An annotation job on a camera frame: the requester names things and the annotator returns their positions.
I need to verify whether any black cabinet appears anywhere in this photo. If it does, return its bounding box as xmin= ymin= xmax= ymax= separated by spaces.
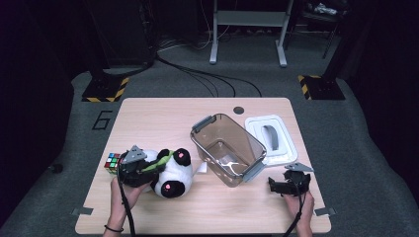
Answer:
xmin=87 ymin=0 xmax=156 ymax=68

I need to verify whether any black striped stand base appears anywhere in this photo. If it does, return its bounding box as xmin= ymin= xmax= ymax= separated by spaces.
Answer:
xmin=81 ymin=76 xmax=130 ymax=103
xmin=297 ymin=74 xmax=347 ymax=101

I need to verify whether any panda plush toy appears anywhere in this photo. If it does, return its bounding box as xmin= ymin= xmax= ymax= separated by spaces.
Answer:
xmin=137 ymin=147 xmax=208 ymax=199

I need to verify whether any left hand-held gripper cable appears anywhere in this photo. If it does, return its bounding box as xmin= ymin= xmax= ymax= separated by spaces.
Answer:
xmin=116 ymin=167 xmax=136 ymax=237

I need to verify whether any clear grey storage box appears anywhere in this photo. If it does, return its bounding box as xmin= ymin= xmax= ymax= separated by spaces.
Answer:
xmin=190 ymin=113 xmax=268 ymax=189

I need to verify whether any white metal stand frame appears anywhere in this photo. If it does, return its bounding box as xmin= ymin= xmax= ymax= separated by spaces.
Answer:
xmin=209 ymin=0 xmax=294 ymax=68

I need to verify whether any dark chair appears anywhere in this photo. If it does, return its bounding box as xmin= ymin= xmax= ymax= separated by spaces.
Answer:
xmin=290 ymin=0 xmax=351 ymax=60

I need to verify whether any grey cloth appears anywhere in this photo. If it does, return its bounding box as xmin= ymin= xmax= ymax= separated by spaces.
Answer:
xmin=311 ymin=2 xmax=339 ymax=17

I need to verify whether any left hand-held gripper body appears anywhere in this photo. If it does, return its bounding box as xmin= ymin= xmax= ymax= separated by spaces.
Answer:
xmin=117 ymin=144 xmax=148 ymax=189

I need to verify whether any colourful puzzle cube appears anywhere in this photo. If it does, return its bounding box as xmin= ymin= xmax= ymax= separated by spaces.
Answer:
xmin=104 ymin=151 xmax=123 ymax=176

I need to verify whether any person's left hand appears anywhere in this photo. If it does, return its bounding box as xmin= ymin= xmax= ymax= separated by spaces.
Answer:
xmin=110 ymin=177 xmax=151 ymax=217

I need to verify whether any right hand-held gripper cable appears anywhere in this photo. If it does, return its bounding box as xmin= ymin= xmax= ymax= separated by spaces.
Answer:
xmin=283 ymin=181 xmax=307 ymax=237

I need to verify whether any person's right hand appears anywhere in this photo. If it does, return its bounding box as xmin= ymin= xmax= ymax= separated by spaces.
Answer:
xmin=283 ymin=190 xmax=316 ymax=228

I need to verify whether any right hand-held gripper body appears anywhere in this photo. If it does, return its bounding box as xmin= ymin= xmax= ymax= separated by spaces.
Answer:
xmin=284 ymin=162 xmax=314 ymax=198

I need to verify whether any black floor cable bundle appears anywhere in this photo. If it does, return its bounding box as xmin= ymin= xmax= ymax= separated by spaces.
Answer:
xmin=155 ymin=52 xmax=263 ymax=99

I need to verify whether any hand-held gripper cable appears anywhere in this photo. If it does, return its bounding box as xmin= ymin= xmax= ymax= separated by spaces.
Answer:
xmin=283 ymin=181 xmax=307 ymax=237
xmin=116 ymin=167 xmax=136 ymax=237

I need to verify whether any grey tape piece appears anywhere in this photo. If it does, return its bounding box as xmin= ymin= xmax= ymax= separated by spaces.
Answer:
xmin=71 ymin=206 xmax=95 ymax=217

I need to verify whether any black wristband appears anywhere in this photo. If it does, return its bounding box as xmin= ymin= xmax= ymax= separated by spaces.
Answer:
xmin=104 ymin=224 xmax=126 ymax=234

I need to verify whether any white lid with grey handle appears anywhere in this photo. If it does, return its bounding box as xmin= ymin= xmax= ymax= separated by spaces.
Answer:
xmin=244 ymin=114 xmax=298 ymax=168

